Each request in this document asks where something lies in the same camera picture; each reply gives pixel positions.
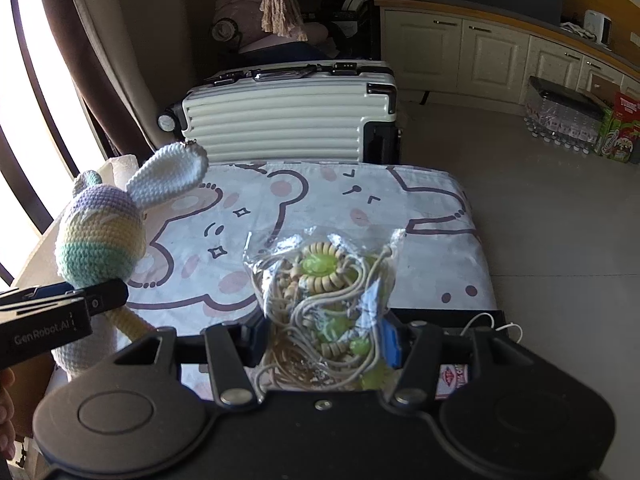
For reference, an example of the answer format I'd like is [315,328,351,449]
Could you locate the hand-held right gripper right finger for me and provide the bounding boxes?
[380,317,522,408]

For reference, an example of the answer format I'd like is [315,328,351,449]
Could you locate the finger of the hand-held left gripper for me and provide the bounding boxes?
[81,279,130,317]

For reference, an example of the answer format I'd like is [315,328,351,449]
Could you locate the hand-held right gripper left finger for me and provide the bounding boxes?
[112,321,269,408]

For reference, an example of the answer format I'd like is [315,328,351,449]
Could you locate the pastel crochet bunny toy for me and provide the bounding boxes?
[52,142,210,377]

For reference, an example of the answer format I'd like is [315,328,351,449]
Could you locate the red playing card box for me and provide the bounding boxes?
[433,363,472,401]

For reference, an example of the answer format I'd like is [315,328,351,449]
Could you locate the clear bag of beaded cords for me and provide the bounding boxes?
[242,227,407,407]

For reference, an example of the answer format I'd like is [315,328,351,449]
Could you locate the green clip with white cord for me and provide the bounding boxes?
[460,312,524,342]

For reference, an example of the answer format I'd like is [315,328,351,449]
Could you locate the person's left hand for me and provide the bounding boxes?
[0,370,17,467]

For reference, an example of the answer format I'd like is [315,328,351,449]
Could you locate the white foam sheet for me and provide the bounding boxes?
[12,205,67,289]

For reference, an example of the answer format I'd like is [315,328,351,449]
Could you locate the bear printed blanket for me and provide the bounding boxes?
[121,160,499,402]

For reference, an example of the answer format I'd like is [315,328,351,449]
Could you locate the dark window bars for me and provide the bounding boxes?
[0,0,77,283]

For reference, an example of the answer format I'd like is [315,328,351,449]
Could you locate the cream ribbed suitcase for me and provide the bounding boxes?
[156,60,401,166]

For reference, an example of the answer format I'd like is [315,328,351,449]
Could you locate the pack of water bottles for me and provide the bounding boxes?
[523,76,609,154]

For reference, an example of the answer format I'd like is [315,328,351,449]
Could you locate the cream cabinet row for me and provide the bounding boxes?
[374,0,640,117]

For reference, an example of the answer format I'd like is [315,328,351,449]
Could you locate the red and green carton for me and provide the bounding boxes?
[595,91,640,165]

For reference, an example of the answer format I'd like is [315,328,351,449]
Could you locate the pink bedding pile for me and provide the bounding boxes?
[210,0,334,62]

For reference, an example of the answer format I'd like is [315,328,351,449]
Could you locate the brown cardboard piece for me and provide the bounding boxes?
[593,78,624,109]

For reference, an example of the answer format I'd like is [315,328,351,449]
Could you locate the white countertop appliance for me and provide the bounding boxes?
[582,9,615,47]

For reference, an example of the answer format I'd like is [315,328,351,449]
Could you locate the beige string mop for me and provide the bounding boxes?
[259,0,310,42]

